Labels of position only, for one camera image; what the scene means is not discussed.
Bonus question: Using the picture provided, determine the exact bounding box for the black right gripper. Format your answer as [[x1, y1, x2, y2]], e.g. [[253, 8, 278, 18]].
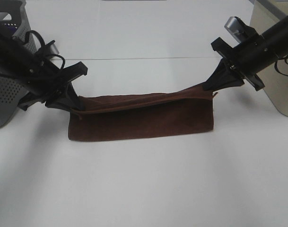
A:
[[202, 23, 263, 91]]

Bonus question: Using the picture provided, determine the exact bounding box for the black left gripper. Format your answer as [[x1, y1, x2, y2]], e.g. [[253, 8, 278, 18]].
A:
[[17, 54, 88, 112]]

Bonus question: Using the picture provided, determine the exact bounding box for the brown square towel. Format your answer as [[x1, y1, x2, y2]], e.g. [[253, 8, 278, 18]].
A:
[[68, 84, 214, 142]]

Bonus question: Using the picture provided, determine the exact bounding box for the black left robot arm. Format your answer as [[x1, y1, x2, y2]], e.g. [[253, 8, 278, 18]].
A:
[[0, 22, 88, 112]]

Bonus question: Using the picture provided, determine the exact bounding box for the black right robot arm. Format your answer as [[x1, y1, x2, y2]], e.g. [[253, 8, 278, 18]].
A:
[[202, 15, 288, 92]]

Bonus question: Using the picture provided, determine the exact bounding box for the beige plastic bin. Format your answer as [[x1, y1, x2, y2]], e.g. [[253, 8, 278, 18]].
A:
[[250, 0, 288, 116]]

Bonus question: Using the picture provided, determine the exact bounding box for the grey perforated plastic basket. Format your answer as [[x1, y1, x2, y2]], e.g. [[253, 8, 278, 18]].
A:
[[0, 0, 31, 128]]

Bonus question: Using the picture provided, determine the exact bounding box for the purple cloth in basket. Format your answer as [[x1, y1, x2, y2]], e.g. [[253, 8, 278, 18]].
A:
[[8, 27, 17, 34]]

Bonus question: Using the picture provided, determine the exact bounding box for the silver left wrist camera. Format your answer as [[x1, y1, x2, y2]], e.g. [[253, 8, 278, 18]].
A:
[[47, 40, 59, 54]]

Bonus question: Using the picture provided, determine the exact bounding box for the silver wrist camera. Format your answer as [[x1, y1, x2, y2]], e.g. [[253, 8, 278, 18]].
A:
[[224, 17, 246, 43], [47, 40, 59, 54]]

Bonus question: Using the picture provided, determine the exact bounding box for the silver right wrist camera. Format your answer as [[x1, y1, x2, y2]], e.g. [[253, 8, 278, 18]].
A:
[[224, 17, 246, 43]]

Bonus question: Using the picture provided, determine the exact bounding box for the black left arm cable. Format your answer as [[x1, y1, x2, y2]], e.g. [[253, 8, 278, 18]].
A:
[[24, 30, 67, 70]]

